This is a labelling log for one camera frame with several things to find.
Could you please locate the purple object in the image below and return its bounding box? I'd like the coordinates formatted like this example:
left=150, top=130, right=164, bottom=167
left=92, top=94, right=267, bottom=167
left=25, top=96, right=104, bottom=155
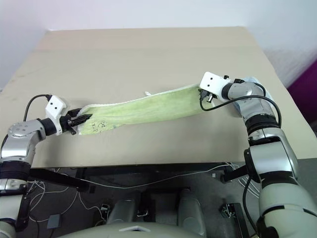
left=288, top=59, right=317, bottom=141

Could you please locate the flat dark grey box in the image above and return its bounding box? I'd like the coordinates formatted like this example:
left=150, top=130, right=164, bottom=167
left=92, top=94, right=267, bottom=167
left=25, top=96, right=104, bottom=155
left=46, top=214, right=61, bottom=229

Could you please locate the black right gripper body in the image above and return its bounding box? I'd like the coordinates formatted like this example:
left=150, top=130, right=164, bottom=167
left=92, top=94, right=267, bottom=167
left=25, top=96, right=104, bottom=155
left=200, top=88, right=214, bottom=103

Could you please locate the black table frame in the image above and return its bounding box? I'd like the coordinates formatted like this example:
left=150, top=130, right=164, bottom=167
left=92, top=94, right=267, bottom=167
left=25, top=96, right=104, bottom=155
left=29, top=161, right=249, bottom=192

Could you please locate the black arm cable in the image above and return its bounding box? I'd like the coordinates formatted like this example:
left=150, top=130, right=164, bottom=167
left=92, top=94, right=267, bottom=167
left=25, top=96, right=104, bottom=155
left=200, top=82, right=283, bottom=127
left=24, top=94, right=52, bottom=122

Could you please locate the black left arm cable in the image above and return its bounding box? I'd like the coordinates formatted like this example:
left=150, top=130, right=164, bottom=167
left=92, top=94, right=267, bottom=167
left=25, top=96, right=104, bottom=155
left=24, top=94, right=52, bottom=122

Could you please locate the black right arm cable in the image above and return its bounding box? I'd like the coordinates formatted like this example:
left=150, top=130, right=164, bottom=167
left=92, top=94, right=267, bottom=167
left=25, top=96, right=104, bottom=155
left=200, top=82, right=283, bottom=127

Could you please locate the grey robot torso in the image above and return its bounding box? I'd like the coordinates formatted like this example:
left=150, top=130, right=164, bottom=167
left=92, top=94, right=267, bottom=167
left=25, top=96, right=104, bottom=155
left=56, top=218, right=208, bottom=238

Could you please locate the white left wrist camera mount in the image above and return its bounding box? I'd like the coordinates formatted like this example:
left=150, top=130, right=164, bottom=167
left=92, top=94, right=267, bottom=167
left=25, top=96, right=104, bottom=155
left=45, top=95, right=67, bottom=136

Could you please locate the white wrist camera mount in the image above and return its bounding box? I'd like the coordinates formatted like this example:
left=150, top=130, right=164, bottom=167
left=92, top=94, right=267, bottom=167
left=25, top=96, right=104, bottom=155
left=45, top=95, right=67, bottom=136
left=199, top=71, right=232, bottom=99

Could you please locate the grey robot leg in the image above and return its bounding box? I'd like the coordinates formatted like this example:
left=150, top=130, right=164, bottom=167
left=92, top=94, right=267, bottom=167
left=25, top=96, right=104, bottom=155
left=177, top=188, right=208, bottom=238
left=108, top=198, right=136, bottom=225

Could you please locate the grey left robot leg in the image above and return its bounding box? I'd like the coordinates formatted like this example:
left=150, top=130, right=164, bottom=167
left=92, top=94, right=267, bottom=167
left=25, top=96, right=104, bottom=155
left=108, top=198, right=136, bottom=225

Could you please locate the grey right robot leg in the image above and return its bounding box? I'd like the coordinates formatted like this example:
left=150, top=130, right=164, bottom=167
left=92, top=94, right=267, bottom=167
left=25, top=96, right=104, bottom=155
left=177, top=188, right=208, bottom=238

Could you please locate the light green towel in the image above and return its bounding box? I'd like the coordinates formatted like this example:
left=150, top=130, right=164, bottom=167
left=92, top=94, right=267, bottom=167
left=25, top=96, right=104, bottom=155
left=78, top=83, right=203, bottom=136

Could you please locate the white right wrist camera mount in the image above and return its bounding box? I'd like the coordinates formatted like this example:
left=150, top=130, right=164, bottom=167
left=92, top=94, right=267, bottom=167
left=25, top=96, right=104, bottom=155
left=199, top=71, right=232, bottom=99

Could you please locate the small black floor device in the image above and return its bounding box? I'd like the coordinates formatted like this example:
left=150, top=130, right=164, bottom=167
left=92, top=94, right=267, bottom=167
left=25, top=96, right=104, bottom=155
left=100, top=203, right=110, bottom=220

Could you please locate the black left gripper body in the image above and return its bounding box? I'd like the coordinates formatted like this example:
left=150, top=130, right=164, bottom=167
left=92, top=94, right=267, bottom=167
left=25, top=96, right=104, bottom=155
left=59, top=112, right=78, bottom=136

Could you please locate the black table foot bracket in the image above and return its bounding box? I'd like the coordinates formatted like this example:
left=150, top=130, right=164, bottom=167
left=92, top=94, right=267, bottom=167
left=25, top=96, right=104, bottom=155
left=221, top=202, right=250, bottom=238

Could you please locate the thin white floor cable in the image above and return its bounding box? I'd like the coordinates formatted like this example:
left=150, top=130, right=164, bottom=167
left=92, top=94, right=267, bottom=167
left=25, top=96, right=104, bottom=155
left=23, top=161, right=261, bottom=224

